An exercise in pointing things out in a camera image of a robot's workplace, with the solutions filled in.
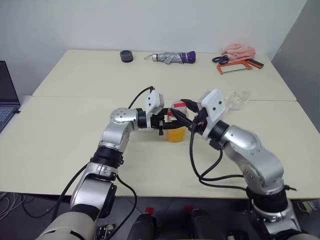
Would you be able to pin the pink cloth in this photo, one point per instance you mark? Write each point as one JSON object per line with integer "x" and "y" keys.
{"x": 240, "y": 51}

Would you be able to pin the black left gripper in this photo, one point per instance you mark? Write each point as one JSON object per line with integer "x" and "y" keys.
{"x": 158, "y": 123}

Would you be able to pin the dark laptop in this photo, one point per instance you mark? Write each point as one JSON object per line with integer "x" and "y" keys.
{"x": 7, "y": 95}

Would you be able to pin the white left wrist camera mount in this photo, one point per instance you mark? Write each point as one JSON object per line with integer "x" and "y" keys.
{"x": 153, "y": 102}

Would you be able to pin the clear bottle with orange drink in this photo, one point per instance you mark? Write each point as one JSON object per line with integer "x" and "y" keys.
{"x": 176, "y": 136}

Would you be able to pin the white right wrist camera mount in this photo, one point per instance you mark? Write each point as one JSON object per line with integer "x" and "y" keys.
{"x": 214, "y": 107}

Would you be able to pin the silver purple folded umbrella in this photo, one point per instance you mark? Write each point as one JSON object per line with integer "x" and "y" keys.
{"x": 172, "y": 57}

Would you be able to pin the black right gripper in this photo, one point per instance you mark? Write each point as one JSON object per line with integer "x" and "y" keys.
{"x": 200, "y": 125}

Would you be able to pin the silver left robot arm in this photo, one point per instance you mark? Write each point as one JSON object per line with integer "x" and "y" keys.
{"x": 112, "y": 140}

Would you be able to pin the black round tape roll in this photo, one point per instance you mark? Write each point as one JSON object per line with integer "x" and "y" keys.
{"x": 126, "y": 57}

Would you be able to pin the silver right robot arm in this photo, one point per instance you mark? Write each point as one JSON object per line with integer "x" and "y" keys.
{"x": 250, "y": 150}

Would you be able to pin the dark rounded shape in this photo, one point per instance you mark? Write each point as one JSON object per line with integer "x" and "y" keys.
{"x": 206, "y": 225}
{"x": 142, "y": 227}

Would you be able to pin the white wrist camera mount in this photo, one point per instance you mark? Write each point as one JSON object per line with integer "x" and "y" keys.
{"x": 214, "y": 107}
{"x": 153, "y": 102}

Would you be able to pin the white power strip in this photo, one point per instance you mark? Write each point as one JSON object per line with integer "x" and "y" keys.
{"x": 307, "y": 206}

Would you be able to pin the small red block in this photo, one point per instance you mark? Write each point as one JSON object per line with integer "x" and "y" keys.
{"x": 149, "y": 210}

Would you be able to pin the orange hacksaw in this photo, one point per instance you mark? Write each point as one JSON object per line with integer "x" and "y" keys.
{"x": 221, "y": 68}

